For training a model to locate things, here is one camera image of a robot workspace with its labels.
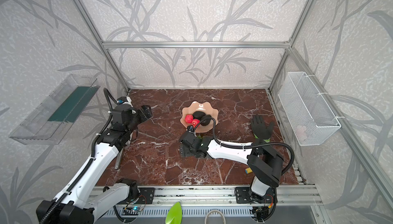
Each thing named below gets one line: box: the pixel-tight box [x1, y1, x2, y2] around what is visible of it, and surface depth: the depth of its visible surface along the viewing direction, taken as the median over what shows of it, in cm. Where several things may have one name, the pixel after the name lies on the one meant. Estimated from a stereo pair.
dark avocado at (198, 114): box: [192, 110, 206, 120], surface depth 104 cm
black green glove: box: [250, 114, 275, 143], surface depth 99 cm
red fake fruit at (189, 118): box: [184, 114, 194, 124], surface depth 98 cm
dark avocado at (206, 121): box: [200, 114, 212, 127], surface depth 100 cm
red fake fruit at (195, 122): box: [191, 118, 201, 128], surface depth 98 cm
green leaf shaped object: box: [165, 201, 183, 224], surface depth 70 cm
